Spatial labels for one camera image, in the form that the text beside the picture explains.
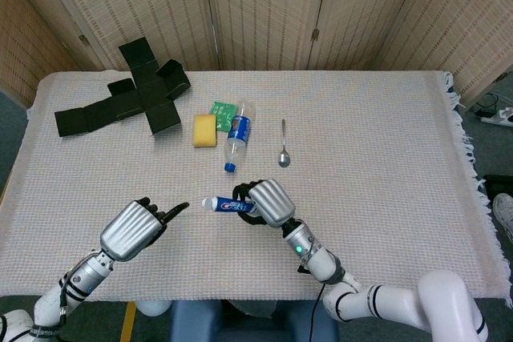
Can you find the black unfolded cardboard box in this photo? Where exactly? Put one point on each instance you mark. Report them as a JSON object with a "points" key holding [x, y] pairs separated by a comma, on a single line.
{"points": [[148, 89]]}

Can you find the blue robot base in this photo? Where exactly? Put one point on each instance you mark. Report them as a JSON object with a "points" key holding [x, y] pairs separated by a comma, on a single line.
{"points": [[200, 322]]}

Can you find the brass screen hinge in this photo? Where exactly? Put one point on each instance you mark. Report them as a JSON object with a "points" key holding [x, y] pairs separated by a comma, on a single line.
{"points": [[315, 35], [83, 40]]}

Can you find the green packet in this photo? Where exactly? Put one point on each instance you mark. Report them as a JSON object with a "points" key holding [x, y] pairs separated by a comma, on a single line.
{"points": [[222, 109]]}

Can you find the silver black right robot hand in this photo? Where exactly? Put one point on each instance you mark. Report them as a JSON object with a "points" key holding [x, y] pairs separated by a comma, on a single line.
{"points": [[272, 202]]}

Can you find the white woven tablecloth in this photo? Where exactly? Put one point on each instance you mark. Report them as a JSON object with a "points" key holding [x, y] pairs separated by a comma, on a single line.
{"points": [[360, 138]]}

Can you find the white shoe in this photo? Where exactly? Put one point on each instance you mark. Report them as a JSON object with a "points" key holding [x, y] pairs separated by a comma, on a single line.
{"points": [[504, 214]]}

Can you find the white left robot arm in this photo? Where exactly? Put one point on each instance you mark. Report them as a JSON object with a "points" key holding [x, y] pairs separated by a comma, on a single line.
{"points": [[84, 278]]}

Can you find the clear plastic water bottle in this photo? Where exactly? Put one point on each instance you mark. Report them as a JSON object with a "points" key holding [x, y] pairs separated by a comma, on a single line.
{"points": [[239, 127]]}

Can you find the blue white toothpaste tube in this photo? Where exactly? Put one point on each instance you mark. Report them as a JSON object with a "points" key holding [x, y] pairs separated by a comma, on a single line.
{"points": [[228, 205]]}

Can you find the beige woven folding screen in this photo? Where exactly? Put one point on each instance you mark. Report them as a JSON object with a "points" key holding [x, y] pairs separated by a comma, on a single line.
{"points": [[260, 9]]}

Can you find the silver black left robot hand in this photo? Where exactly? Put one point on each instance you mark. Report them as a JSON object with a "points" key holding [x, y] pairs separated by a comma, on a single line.
{"points": [[128, 230]]}

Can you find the white round base part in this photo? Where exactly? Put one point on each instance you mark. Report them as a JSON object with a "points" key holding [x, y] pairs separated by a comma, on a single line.
{"points": [[152, 308]]}

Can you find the yellow sponge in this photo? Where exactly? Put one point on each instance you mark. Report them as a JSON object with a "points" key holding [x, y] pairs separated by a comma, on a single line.
{"points": [[205, 131]]}

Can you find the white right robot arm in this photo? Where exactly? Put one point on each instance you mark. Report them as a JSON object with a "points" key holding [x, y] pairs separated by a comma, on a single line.
{"points": [[401, 302]]}

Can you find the black floor object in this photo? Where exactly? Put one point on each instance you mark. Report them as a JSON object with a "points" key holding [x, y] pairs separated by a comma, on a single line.
{"points": [[499, 183]]}

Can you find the metal spoon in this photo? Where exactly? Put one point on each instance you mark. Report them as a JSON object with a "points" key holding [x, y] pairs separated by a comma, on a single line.
{"points": [[284, 159]]}

